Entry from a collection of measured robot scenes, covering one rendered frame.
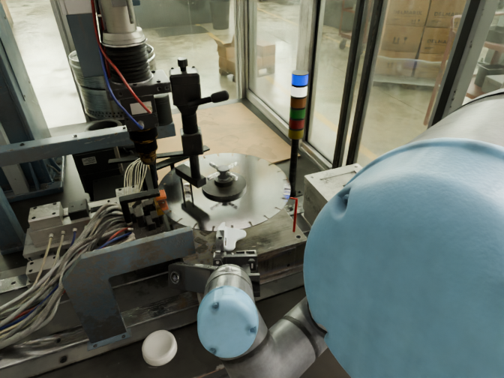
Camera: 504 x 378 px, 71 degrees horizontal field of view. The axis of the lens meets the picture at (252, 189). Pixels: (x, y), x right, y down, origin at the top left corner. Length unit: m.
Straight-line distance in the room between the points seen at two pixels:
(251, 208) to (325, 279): 0.64
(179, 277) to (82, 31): 0.51
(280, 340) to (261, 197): 0.40
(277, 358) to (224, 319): 0.11
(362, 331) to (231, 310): 0.28
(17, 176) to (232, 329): 1.04
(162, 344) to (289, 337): 0.36
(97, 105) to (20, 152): 0.49
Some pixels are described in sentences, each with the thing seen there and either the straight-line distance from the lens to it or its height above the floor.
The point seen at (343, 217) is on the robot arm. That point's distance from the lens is 0.16.
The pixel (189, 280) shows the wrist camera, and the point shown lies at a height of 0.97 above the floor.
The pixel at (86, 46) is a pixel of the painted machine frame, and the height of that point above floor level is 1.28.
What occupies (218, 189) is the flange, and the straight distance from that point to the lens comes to 0.86.
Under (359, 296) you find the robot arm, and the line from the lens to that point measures 0.17.
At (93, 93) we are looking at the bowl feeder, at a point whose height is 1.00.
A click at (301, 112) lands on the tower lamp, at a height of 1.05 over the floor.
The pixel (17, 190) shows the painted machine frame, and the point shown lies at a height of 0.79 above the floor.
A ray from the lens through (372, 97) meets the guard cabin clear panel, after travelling 1.08.
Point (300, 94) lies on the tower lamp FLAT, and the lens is 1.00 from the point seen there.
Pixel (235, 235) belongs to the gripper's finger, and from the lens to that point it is 0.72.
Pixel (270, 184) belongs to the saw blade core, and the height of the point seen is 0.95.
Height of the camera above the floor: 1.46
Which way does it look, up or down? 36 degrees down
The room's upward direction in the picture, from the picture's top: straight up
